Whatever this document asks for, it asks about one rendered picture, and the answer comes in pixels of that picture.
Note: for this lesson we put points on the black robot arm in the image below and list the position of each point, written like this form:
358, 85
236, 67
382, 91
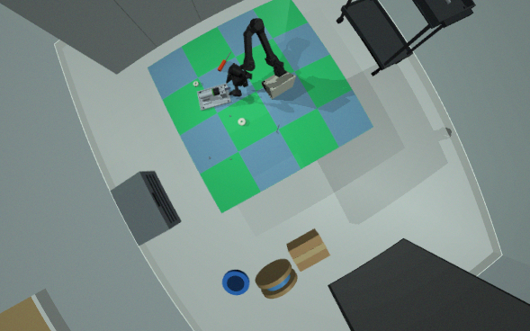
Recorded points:
256, 26

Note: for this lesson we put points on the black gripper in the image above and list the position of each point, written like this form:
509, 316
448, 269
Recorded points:
235, 92

